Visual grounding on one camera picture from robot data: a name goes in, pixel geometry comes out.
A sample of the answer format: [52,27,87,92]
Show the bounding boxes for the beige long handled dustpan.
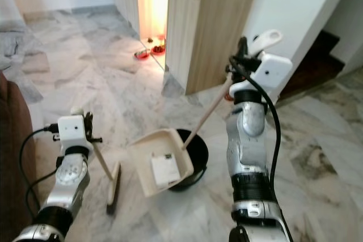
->
[127,71,239,199]

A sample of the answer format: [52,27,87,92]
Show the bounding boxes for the white paper box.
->
[150,152,180,188]

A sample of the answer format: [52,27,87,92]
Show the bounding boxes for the light wooden cabinet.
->
[110,0,262,96]

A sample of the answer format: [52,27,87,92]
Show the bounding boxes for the dark wooden staircase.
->
[277,30,341,102]

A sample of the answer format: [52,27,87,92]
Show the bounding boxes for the dark brown sofa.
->
[0,74,38,242]

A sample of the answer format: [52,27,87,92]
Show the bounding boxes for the red bowl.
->
[149,36,167,56]

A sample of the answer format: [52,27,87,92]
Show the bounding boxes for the black round bin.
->
[169,128,210,192]

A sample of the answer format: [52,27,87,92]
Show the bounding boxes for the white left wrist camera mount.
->
[57,114,87,148]

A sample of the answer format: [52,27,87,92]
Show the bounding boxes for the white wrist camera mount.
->
[229,29,293,99]
[57,114,87,148]

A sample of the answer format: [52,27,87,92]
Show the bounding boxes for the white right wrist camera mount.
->
[229,29,293,99]

